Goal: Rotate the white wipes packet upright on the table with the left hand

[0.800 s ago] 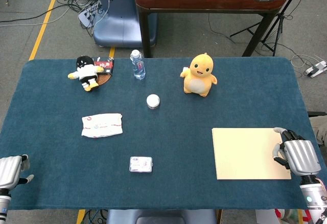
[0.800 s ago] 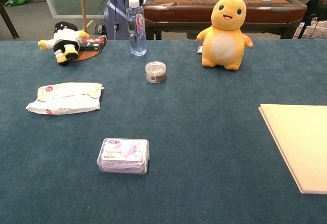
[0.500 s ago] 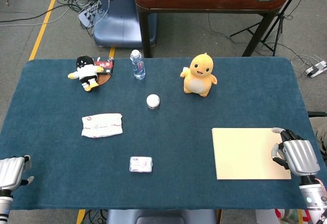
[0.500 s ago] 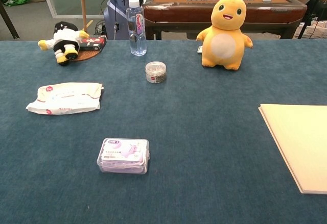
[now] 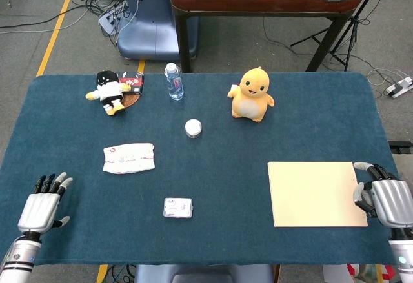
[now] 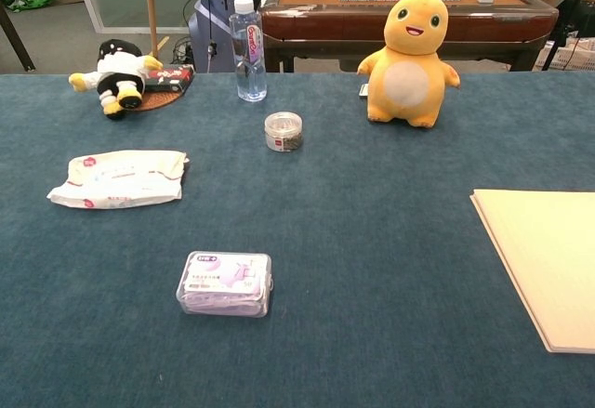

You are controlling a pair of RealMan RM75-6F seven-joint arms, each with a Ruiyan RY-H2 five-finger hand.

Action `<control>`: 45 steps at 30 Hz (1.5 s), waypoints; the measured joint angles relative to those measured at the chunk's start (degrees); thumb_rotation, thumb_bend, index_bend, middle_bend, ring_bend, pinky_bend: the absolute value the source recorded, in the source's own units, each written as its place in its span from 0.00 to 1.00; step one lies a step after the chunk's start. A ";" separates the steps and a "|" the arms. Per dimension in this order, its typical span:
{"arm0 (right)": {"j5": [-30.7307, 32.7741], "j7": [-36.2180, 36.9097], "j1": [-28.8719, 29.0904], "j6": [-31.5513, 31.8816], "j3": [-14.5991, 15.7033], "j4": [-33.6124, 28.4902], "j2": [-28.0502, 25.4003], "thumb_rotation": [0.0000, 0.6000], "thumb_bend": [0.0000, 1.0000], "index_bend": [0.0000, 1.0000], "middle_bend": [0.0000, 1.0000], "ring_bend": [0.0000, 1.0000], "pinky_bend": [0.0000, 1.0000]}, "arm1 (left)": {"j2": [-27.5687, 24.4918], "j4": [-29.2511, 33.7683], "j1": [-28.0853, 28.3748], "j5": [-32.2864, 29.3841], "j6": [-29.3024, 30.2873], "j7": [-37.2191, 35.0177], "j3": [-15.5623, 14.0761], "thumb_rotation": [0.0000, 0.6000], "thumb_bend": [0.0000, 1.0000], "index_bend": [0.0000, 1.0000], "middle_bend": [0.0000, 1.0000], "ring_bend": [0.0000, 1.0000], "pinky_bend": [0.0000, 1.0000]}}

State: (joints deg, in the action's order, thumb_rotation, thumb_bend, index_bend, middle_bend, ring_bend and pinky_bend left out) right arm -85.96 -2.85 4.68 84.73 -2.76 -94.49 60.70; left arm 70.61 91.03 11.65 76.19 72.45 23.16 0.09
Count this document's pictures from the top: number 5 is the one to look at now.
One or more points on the beige square board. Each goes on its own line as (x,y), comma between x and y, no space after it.
(316,194)

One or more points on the clear plastic water bottle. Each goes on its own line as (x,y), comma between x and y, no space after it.
(175,84)

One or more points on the small white tag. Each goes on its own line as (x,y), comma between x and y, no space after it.
(234,87)

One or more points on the brown round woven coaster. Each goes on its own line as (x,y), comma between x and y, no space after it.
(132,101)

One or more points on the black tripod stand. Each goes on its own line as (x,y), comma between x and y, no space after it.
(353,22)

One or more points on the white foot pedal switch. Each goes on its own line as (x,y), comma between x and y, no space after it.
(400,88)

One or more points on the white power strip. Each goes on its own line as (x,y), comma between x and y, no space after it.
(108,22)

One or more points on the red black card box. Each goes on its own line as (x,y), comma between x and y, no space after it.
(135,83)

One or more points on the brown mahjong table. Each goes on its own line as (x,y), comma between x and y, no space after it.
(258,1)

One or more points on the yellow dinosaur plush toy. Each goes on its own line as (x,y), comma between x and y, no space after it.
(250,102)

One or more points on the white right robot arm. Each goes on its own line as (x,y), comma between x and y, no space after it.
(403,257)

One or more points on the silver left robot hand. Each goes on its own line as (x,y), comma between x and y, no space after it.
(38,209)

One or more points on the small white rectangular packet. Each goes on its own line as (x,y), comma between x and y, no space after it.
(178,208)

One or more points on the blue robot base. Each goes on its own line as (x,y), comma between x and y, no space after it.
(151,28)

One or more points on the small white round container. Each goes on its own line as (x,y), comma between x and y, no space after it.
(193,126)

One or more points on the red white bag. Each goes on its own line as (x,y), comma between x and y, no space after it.
(355,271)

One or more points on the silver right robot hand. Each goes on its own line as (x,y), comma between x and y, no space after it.
(393,202)

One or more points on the black white plush doll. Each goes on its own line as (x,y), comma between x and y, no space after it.
(108,91)

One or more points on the white red tissue pack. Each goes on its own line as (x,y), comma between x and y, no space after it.
(129,159)

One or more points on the blue grey robot chassis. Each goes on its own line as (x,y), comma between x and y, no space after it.
(200,275)

